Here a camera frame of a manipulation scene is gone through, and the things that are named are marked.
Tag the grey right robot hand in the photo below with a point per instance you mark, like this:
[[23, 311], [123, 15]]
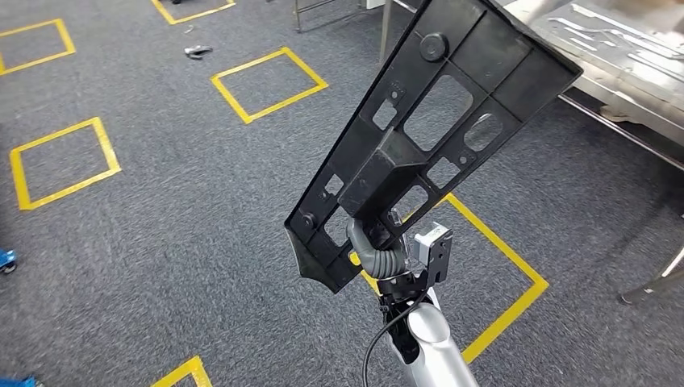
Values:
[[355, 235]]

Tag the black plastic plate part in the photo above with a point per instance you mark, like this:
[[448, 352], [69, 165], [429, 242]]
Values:
[[481, 48]]

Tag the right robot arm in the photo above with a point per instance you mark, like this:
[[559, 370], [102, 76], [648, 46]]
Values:
[[433, 342]]

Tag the stainless steel workbench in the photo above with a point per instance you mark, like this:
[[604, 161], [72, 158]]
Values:
[[641, 292]]

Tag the grey metal floor object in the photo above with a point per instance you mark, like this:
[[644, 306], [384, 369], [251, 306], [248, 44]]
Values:
[[198, 52]]

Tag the embossed sheet metal panel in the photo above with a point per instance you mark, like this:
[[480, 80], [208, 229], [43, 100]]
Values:
[[614, 48]]

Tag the blue floor item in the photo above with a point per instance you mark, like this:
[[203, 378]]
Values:
[[18, 382], [6, 260]]

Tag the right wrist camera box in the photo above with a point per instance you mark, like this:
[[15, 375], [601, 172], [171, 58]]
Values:
[[434, 243]]

